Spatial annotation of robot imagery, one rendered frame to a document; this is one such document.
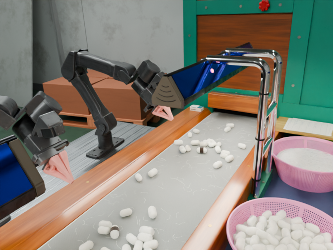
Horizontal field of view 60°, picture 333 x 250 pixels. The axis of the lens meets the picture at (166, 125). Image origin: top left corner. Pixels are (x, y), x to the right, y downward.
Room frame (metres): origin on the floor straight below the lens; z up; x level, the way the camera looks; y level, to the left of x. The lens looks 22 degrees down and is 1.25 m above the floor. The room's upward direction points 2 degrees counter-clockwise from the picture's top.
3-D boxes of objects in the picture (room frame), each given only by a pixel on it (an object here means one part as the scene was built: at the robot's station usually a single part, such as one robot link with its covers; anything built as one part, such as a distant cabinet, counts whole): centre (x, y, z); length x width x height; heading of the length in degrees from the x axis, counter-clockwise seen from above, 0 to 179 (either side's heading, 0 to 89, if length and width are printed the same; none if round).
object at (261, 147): (0.84, -0.23, 0.90); 0.20 x 0.19 x 0.45; 148
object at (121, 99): (3.46, 0.69, 0.25); 1.36 x 0.98 x 0.49; 62
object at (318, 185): (0.88, -0.49, 0.72); 0.27 x 0.27 x 0.10
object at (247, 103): (1.29, -0.35, 0.83); 0.30 x 0.06 x 0.07; 58
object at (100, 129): (1.18, 0.27, 0.77); 0.09 x 0.06 x 0.06; 156
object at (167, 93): (0.89, -0.16, 1.08); 0.62 x 0.08 x 0.07; 148
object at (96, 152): (1.18, 0.28, 0.71); 0.20 x 0.07 x 0.08; 152
